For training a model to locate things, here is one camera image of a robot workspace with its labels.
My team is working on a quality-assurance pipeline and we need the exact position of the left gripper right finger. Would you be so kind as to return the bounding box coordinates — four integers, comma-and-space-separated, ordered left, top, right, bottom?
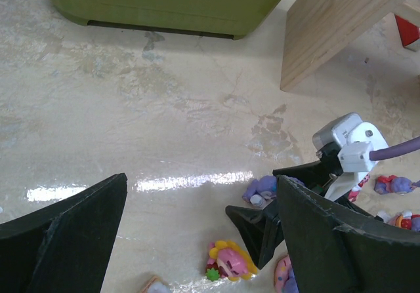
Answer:
277, 176, 419, 292

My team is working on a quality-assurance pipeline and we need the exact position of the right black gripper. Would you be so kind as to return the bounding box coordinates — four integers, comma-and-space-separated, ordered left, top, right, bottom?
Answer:
225, 161, 382, 269

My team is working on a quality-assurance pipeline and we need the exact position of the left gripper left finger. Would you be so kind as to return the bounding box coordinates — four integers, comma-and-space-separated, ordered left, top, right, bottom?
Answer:
1, 173, 127, 292

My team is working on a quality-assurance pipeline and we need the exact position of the purple bunny with bottle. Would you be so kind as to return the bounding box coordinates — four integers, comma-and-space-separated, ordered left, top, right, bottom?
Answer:
242, 176, 277, 208

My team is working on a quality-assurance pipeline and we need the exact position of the purple bunny pink donut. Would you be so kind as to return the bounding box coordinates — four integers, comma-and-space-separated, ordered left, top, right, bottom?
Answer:
274, 256, 299, 293

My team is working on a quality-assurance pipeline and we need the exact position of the wooden two-tier shelf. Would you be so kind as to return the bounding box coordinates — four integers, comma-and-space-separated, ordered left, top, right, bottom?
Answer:
280, 0, 406, 91

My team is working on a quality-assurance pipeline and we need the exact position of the red white box behind shelf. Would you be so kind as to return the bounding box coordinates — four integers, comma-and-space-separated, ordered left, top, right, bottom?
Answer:
394, 15, 419, 52

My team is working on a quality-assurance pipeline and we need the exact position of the pink bear yellow flower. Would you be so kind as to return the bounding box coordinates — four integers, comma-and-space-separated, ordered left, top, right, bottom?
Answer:
205, 240, 258, 282

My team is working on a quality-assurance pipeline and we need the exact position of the pink bear strawberry donut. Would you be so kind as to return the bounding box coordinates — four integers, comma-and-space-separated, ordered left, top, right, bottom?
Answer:
348, 174, 370, 202

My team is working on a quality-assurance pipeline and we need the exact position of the purple bunny orange cup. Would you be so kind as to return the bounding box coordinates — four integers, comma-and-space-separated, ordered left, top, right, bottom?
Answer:
377, 210, 420, 232

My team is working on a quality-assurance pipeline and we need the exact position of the red strawberry bear figure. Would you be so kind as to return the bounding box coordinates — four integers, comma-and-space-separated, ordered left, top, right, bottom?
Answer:
139, 275, 172, 293

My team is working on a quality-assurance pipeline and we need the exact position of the small purple bunny lying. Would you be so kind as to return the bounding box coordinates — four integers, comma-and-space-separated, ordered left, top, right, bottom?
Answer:
374, 175, 419, 195

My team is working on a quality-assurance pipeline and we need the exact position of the green plastic basin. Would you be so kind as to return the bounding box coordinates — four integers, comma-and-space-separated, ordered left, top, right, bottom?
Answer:
49, 0, 281, 39

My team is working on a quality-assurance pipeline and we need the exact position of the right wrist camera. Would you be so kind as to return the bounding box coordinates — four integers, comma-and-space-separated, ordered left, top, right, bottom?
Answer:
312, 113, 389, 201

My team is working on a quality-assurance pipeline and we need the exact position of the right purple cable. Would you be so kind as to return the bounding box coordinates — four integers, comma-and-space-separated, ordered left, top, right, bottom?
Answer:
369, 136, 420, 161

